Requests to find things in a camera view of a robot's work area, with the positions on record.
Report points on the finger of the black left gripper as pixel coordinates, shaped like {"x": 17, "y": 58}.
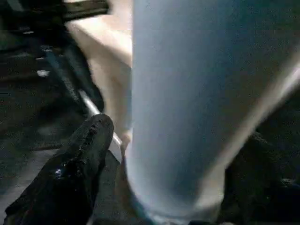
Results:
{"x": 62, "y": 75}
{"x": 86, "y": 79}

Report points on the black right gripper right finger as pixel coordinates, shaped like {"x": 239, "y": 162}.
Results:
{"x": 262, "y": 192}

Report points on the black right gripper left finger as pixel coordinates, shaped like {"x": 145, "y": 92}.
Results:
{"x": 70, "y": 175}

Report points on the white plastic table top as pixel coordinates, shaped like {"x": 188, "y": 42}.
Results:
{"x": 105, "y": 47}

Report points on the white plastic table leg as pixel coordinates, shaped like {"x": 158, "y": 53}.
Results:
{"x": 182, "y": 93}

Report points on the black mat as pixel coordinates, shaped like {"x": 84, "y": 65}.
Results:
{"x": 23, "y": 117}

